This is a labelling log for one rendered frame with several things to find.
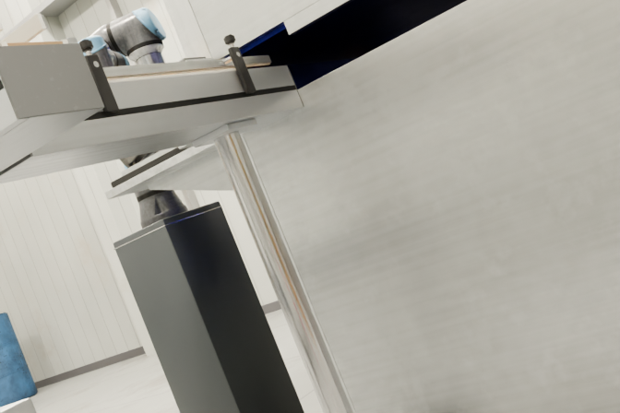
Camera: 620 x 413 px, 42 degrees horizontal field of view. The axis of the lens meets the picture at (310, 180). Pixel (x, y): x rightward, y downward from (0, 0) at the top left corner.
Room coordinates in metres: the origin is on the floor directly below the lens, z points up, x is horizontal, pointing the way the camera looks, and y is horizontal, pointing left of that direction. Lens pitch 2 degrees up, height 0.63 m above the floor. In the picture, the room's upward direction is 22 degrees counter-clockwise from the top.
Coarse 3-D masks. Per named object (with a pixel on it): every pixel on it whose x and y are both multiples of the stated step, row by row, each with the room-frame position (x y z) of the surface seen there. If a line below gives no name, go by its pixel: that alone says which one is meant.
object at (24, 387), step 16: (0, 320) 8.67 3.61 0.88; (0, 336) 8.60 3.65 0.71; (16, 336) 8.85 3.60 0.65; (0, 352) 8.56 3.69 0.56; (16, 352) 8.71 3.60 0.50; (0, 368) 8.52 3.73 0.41; (16, 368) 8.64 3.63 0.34; (0, 384) 8.50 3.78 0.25; (16, 384) 8.58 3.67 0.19; (32, 384) 8.79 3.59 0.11; (0, 400) 8.48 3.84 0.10; (16, 400) 8.54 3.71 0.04
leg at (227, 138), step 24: (216, 144) 1.49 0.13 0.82; (240, 144) 1.49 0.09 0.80; (240, 168) 1.48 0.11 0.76; (240, 192) 1.48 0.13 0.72; (264, 216) 1.48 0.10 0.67; (264, 240) 1.48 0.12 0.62; (264, 264) 1.49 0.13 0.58; (288, 264) 1.49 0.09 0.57; (288, 288) 1.48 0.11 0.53; (288, 312) 1.48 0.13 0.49; (312, 312) 1.50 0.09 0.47; (312, 336) 1.48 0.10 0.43; (312, 360) 1.48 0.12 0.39; (336, 384) 1.48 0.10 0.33; (336, 408) 1.48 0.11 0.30
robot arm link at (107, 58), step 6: (90, 36) 2.04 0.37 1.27; (96, 36) 2.04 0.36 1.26; (78, 42) 2.03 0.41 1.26; (96, 42) 2.03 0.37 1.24; (102, 42) 2.05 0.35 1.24; (96, 48) 2.03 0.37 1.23; (102, 48) 2.04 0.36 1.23; (84, 54) 2.03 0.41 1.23; (102, 54) 2.04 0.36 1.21; (108, 54) 2.05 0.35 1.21; (114, 54) 2.10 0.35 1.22; (102, 60) 2.03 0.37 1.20; (108, 60) 2.04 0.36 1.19; (114, 60) 2.09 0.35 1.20; (102, 66) 2.03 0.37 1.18; (108, 66) 2.04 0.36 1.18
